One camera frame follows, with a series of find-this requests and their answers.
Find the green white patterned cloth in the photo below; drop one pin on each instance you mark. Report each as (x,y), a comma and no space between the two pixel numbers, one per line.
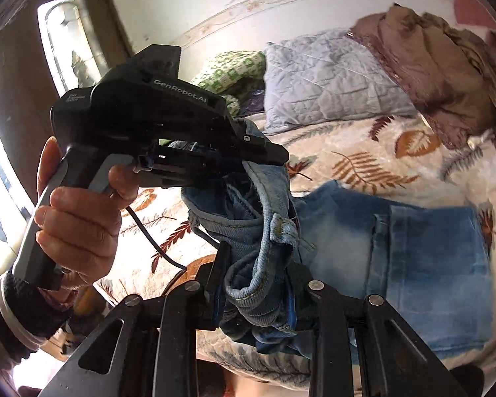
(227,72)

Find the blue denim pants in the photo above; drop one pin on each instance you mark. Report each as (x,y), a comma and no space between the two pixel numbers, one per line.
(417,256)

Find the leaf print blanket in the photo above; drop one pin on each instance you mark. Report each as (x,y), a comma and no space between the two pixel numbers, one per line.
(355,144)

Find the dark purple cloth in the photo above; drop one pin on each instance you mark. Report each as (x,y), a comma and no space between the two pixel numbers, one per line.
(252,101)

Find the brown jacket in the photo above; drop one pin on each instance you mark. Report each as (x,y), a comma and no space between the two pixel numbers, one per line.
(430,70)

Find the pink patterned cushion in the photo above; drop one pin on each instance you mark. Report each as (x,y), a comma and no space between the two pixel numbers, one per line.
(473,8)

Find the grey quilted pillow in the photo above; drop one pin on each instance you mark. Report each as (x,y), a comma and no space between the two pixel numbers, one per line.
(322,78)

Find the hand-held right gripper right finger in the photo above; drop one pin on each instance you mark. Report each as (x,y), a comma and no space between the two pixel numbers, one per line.
(304,293)

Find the person's left forearm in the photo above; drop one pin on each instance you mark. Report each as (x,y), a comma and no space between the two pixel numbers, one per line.
(20,314)

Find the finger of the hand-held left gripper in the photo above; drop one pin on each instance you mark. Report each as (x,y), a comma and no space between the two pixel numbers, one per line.
(256,144)
(182,169)

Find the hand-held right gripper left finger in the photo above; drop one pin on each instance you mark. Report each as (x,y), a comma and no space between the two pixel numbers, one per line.
(208,281)

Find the person's left hand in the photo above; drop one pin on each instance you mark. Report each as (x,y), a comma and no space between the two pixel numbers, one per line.
(82,223)

